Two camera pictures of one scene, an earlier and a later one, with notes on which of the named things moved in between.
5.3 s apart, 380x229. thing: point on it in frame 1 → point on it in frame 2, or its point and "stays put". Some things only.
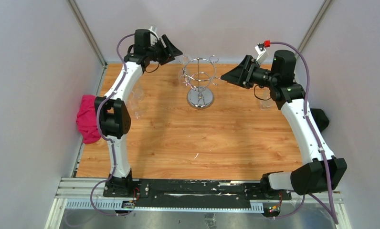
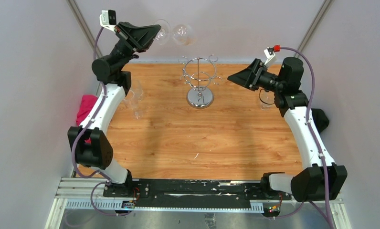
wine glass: (134, 98) stays put
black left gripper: (167, 57) → (139, 37)
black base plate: (194, 193) stays put
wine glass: (184, 77) → (181, 34)
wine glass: (262, 94) stays put
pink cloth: (87, 120) stays put
